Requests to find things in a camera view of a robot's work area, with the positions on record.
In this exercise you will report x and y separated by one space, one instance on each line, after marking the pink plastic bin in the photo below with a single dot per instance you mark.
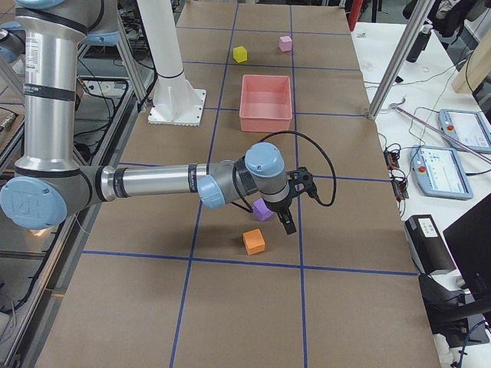
265 103

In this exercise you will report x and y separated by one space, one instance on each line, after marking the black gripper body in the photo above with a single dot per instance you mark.
278 208

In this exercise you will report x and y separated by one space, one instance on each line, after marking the teach pendant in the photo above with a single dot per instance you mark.
468 127
439 172

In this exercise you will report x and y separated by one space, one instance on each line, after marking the black water bottle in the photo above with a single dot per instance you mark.
419 44

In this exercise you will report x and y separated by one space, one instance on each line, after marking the metal grabber stick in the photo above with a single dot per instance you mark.
450 139

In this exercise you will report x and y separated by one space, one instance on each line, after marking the purple foam block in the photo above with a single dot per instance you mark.
261 211

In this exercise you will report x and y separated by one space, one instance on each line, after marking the near teach pendant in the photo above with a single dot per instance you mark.
439 172

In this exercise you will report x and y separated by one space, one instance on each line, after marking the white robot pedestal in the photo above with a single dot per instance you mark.
175 101

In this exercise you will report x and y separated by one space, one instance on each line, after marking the pink foam block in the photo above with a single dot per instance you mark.
285 43

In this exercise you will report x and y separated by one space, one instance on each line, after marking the black power box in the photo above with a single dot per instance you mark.
427 246

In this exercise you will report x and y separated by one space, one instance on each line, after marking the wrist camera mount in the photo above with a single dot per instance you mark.
301 181

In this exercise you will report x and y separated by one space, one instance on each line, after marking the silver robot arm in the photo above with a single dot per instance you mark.
49 185

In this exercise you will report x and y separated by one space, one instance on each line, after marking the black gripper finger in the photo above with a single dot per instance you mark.
286 219

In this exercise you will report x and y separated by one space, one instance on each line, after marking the black monitor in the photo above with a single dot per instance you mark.
468 240

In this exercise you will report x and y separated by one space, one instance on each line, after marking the yellow foam block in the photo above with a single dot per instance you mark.
240 54

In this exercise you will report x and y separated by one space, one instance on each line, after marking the orange foam block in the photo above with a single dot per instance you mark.
253 241

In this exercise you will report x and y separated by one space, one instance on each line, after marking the far teach pendant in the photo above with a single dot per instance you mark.
468 127

